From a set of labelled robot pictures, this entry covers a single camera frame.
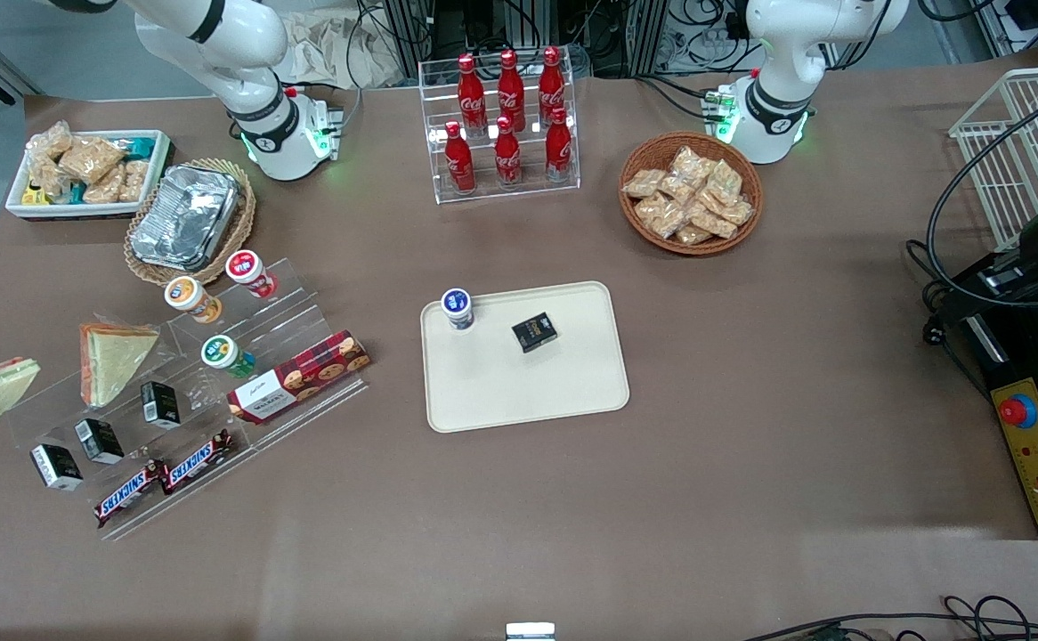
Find white wire basket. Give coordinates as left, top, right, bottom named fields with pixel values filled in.
left=947, top=66, right=1038, bottom=252

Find small black barcode box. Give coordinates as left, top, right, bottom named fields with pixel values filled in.
left=141, top=381, right=182, bottom=428
left=30, top=443, right=85, bottom=492
left=74, top=418, right=126, bottom=466

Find black box with gold print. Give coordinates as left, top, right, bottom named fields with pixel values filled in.
left=511, top=311, right=560, bottom=355

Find Snickers chocolate bar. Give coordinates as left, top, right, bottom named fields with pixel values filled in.
left=161, top=429, right=236, bottom=496
left=93, top=459, right=169, bottom=529

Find shallow wicker basket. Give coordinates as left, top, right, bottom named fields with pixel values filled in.
left=123, top=158, right=258, bottom=287

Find red plaid cookie box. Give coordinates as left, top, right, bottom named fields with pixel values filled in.
left=226, top=329, right=372, bottom=426

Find red-lid yogurt bottle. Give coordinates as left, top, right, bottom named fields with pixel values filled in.
left=225, top=249, right=279, bottom=300

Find crumpled brown paper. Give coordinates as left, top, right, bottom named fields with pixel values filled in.
left=277, top=7, right=424, bottom=90

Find thick black looped cable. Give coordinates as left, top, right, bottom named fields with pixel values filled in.
left=905, top=78, right=1038, bottom=348

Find silver foil container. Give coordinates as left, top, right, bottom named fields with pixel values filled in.
left=129, top=164, right=245, bottom=273

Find orange-lid yogurt bottle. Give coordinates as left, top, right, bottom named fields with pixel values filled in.
left=164, top=276, right=223, bottom=325

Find clear acrylic bottle rack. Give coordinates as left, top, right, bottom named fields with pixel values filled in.
left=418, top=52, right=581, bottom=207

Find white rectangular snack bin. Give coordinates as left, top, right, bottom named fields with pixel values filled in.
left=4, top=129, right=174, bottom=223

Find black cable bundle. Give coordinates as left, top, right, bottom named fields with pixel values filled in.
left=354, top=0, right=751, bottom=81

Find red Coca-Cola bottle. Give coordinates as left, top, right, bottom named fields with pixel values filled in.
left=497, top=49, right=527, bottom=133
left=443, top=121, right=476, bottom=194
left=538, top=45, right=567, bottom=126
left=493, top=115, right=523, bottom=189
left=457, top=53, right=488, bottom=136
left=544, top=108, right=574, bottom=183

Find clear acrylic tiered display stand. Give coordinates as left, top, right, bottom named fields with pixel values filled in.
left=6, top=258, right=371, bottom=543

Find black floor cables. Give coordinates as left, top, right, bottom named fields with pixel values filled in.
left=740, top=594, right=1038, bottom=641

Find brown snack pack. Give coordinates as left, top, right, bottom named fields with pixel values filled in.
left=82, top=174, right=126, bottom=207
left=118, top=159, right=151, bottom=204
left=28, top=121, right=75, bottom=162
left=57, top=135, right=127, bottom=186
left=27, top=158, right=71, bottom=202

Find green-lid yogurt bottle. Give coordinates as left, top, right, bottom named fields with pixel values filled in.
left=200, top=335, right=257, bottom=379

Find blue-lid yogurt bottle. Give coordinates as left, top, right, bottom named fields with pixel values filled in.
left=441, top=287, right=476, bottom=332

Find round wicker bowl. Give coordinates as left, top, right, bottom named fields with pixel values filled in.
left=618, top=132, right=765, bottom=258

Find beige plastic serving tray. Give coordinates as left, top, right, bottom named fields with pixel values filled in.
left=419, top=280, right=632, bottom=435

